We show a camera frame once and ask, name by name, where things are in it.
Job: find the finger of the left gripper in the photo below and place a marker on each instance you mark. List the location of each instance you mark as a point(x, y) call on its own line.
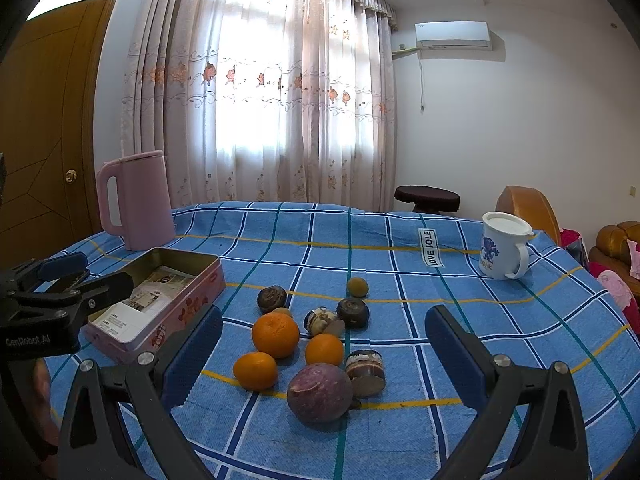
point(33, 273)
point(86, 298)

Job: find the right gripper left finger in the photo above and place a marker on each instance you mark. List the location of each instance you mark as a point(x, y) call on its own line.
point(94, 440)

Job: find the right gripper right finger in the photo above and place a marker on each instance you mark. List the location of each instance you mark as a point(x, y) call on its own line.
point(551, 443)

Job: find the small orange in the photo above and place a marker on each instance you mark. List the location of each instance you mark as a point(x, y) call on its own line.
point(324, 348)
point(256, 371)

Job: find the dark water chestnut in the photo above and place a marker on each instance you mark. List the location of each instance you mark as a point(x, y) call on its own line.
point(354, 312)
point(271, 298)

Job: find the large orange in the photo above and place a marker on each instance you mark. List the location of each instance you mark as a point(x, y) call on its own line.
point(276, 334)

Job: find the small brown fruit hidden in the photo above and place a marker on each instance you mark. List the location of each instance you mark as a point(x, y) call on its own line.
point(283, 310)

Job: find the large purple round fruit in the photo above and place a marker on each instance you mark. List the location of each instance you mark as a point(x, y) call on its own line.
point(320, 393)

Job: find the small brown longan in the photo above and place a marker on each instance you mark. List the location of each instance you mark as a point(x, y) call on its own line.
point(357, 287)

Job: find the person's left hand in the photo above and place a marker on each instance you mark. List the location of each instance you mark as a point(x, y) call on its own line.
point(41, 404)

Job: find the paper leaflet in tin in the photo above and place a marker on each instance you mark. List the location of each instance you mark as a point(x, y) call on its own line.
point(129, 318)

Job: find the brass door knob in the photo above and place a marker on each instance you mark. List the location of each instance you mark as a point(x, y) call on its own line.
point(70, 176)

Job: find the pink electric kettle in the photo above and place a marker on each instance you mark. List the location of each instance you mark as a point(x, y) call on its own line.
point(143, 200)

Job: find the pink metal tin box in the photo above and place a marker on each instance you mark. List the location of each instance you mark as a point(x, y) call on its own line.
point(207, 285)

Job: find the wooden door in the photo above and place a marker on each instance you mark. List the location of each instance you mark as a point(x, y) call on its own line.
point(47, 82)

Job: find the white blue-patterned mug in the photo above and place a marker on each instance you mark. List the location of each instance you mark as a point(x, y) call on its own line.
point(503, 250)

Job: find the brown leather sofa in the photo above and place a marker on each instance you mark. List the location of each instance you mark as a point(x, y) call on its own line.
point(612, 250)

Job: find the blue plaid tablecloth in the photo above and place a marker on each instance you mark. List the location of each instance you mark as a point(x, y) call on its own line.
point(556, 312)

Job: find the brown leather chair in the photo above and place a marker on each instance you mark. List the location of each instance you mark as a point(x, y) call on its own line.
point(532, 206)

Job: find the floral sheer curtain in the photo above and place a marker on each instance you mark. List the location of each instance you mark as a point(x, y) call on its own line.
point(276, 100)

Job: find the dark round stool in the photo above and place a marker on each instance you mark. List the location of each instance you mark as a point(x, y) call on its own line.
point(428, 200)

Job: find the white air conditioner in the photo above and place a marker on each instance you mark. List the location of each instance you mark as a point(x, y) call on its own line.
point(453, 35)

